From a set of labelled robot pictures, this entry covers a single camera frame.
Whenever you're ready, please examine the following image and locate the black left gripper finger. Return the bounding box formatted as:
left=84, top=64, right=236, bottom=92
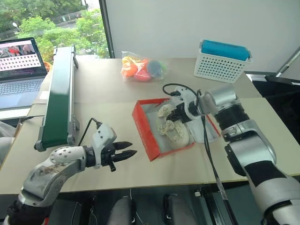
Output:
left=112, top=150, right=138, bottom=163
left=113, top=141, right=134, bottom=151

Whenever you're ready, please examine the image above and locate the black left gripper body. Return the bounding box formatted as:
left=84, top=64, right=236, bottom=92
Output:
left=100, top=142, right=118, bottom=173

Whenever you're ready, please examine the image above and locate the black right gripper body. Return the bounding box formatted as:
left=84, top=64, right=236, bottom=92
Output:
left=172, top=103, right=191, bottom=124

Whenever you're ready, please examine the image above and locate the white child shoe with bow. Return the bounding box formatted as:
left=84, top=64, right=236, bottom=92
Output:
left=157, top=120, right=191, bottom=151
left=157, top=104, right=175, bottom=118

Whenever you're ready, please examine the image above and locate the red cardboard shoebox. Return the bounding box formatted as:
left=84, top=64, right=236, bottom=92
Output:
left=131, top=97, right=222, bottom=162

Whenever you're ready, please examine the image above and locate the white paper sheet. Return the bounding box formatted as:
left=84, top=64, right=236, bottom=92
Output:
left=187, top=116, right=219, bottom=144

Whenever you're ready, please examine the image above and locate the plastic bag of colourful toys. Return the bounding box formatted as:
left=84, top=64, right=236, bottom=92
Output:
left=120, top=50, right=168, bottom=83

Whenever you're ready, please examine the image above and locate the white perforated plastic basket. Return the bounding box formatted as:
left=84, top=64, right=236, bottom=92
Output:
left=193, top=39, right=254, bottom=84

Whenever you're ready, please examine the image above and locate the green conveyor belt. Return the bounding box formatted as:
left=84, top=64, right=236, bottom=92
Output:
left=33, top=45, right=81, bottom=152

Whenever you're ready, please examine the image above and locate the blue rolled cloth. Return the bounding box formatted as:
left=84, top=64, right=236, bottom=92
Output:
left=202, top=39, right=250, bottom=62

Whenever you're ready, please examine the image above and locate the grey open laptop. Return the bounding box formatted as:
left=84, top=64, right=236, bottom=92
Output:
left=0, top=37, right=49, bottom=120

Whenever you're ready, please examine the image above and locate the silver metal rod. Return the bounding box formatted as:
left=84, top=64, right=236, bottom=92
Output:
left=275, top=46, right=300, bottom=78

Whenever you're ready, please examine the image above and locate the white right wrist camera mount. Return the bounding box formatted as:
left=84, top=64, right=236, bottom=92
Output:
left=174, top=86, right=203, bottom=124

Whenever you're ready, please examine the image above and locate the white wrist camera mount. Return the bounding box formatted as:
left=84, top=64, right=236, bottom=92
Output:
left=174, top=86, right=203, bottom=124
left=90, top=123, right=118, bottom=170

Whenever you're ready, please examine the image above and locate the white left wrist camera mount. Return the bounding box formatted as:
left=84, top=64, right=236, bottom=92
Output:
left=90, top=123, right=118, bottom=170

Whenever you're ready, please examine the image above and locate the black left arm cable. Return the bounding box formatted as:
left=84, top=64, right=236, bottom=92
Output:
left=77, top=117, right=103, bottom=146

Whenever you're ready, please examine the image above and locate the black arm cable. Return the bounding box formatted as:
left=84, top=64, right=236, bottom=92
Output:
left=77, top=117, right=103, bottom=146
left=162, top=83, right=235, bottom=225

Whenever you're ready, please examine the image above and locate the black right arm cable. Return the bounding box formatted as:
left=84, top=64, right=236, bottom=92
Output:
left=162, top=83, right=235, bottom=225

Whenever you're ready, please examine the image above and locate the black laptop power cable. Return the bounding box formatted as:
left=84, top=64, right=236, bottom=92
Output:
left=20, top=114, right=45, bottom=122

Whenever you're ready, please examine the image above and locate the black window frame post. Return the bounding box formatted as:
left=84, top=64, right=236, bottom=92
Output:
left=98, top=0, right=116, bottom=59

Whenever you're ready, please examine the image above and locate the orange cable coil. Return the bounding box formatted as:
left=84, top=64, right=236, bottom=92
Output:
left=43, top=60, right=54, bottom=74

